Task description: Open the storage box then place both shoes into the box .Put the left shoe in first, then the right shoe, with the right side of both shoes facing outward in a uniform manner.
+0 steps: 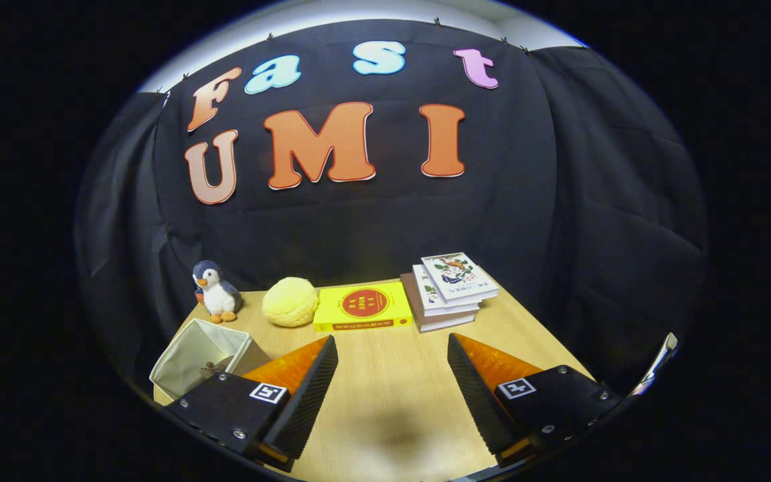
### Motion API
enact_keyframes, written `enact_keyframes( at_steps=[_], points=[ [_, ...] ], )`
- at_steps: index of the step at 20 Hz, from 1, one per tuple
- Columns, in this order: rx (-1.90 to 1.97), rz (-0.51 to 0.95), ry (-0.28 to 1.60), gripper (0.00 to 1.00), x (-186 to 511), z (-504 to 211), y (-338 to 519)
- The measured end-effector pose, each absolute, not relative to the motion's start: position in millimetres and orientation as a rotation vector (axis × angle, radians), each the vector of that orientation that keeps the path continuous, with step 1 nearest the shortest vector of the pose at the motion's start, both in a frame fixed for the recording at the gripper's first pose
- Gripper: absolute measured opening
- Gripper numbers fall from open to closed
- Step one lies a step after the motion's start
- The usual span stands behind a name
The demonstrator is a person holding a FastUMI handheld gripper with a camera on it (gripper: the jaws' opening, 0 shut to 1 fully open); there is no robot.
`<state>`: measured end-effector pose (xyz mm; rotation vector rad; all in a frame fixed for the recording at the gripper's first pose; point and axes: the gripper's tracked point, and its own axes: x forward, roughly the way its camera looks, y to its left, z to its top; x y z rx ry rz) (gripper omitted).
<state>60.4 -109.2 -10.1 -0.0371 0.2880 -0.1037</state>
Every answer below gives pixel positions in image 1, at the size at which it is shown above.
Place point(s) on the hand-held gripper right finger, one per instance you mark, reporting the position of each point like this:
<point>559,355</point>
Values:
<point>476,402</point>

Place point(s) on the white book with floral cover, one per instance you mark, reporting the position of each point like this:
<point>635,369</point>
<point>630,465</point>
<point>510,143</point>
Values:
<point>459,276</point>

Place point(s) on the brown fabric storage box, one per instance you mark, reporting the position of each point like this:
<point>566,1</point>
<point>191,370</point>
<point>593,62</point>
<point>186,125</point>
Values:
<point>185,351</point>

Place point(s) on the yellow book with red circle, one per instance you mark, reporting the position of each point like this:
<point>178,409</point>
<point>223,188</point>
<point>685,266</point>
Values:
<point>362,306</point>

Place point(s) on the white paperback book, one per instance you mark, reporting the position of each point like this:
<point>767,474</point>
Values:
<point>429,294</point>

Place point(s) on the yellow bun plush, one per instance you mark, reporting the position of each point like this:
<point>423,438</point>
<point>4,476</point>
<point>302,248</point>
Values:
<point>290,302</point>

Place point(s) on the penguin plush toy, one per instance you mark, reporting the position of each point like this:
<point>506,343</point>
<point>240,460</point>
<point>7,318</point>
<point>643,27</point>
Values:
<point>217,294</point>

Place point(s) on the brown fuzzy slipper shoe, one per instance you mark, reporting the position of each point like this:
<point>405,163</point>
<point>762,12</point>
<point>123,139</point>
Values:
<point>211,368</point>

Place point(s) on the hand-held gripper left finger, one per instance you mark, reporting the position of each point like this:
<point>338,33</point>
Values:
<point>308,402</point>

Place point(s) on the brown cover book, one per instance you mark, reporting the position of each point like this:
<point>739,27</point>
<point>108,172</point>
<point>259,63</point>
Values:
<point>442,323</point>

